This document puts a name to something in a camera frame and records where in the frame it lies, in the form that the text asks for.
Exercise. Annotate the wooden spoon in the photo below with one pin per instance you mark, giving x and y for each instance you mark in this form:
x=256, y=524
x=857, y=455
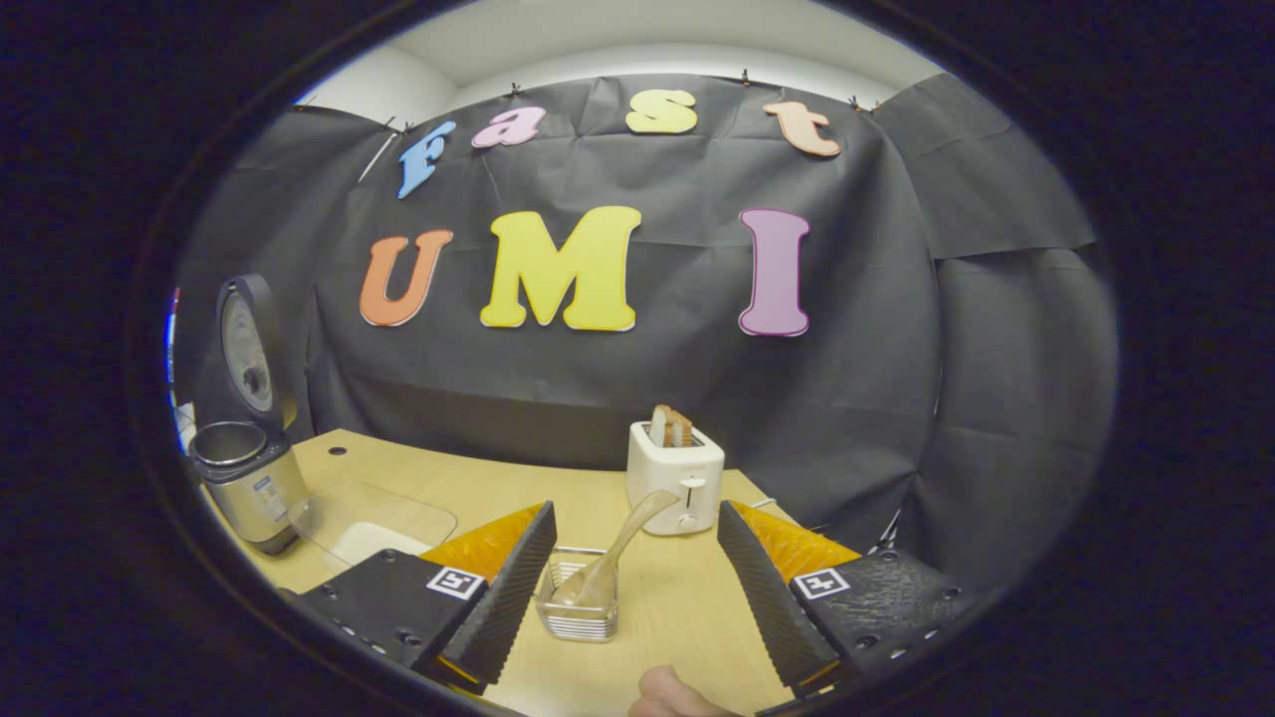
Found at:
x=598, y=578

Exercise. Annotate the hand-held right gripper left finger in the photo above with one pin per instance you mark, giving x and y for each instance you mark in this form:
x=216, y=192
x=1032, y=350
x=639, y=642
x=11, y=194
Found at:
x=513, y=597

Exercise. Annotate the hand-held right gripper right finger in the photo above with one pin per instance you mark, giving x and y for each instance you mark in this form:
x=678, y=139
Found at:
x=767, y=597

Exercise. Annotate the white toaster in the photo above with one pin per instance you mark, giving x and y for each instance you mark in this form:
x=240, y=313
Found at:
x=667, y=478

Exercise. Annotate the grey silver rice cooker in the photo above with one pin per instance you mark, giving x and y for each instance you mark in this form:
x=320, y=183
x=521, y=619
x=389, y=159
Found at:
x=254, y=493

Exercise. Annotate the white rice box clear lid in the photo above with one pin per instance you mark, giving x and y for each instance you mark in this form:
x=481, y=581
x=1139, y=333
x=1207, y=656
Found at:
x=374, y=538

